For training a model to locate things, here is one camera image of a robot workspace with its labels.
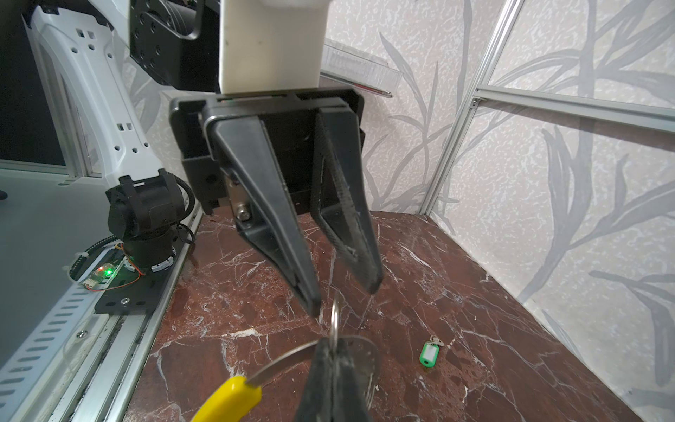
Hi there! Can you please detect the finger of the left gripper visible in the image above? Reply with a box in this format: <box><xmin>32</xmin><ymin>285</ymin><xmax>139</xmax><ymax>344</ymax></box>
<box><xmin>202</xmin><ymin>107</ymin><xmax>322</xmax><ymax>318</ymax></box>
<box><xmin>310</xmin><ymin>107</ymin><xmax>383</xmax><ymax>295</ymax></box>

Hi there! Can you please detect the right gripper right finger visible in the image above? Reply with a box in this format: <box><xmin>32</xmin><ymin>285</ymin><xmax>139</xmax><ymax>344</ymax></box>
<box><xmin>333</xmin><ymin>337</ymin><xmax>372</xmax><ymax>421</ymax></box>

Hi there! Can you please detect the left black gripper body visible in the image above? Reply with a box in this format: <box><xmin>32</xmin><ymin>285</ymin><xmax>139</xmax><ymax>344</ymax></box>
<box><xmin>169</xmin><ymin>86</ymin><xmax>367</xmax><ymax>249</ymax></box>

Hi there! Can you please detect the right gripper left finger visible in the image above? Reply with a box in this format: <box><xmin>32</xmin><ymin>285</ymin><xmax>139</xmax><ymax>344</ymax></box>
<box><xmin>294</xmin><ymin>338</ymin><xmax>335</xmax><ymax>422</ymax></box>

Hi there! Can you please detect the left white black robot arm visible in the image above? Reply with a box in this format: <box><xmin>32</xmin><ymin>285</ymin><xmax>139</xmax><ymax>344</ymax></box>
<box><xmin>22</xmin><ymin>1</ymin><xmax>383</xmax><ymax>317</ymax></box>

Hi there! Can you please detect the green key tag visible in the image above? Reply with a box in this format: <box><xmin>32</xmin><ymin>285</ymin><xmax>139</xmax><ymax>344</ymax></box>
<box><xmin>418</xmin><ymin>335</ymin><xmax>445</xmax><ymax>369</ymax></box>

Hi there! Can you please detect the clear plastic wall bin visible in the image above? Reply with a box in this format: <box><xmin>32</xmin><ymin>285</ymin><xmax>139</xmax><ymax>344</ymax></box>
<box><xmin>321</xmin><ymin>38</ymin><xmax>402</xmax><ymax>98</ymax></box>

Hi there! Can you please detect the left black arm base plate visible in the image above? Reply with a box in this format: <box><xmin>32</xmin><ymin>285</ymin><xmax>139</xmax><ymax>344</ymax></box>
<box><xmin>63</xmin><ymin>236</ymin><xmax>192</xmax><ymax>316</ymax></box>

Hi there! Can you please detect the aluminium front rail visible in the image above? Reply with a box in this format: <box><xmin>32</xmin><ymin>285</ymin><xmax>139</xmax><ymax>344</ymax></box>
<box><xmin>0</xmin><ymin>205</ymin><xmax>204</xmax><ymax>422</ymax></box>

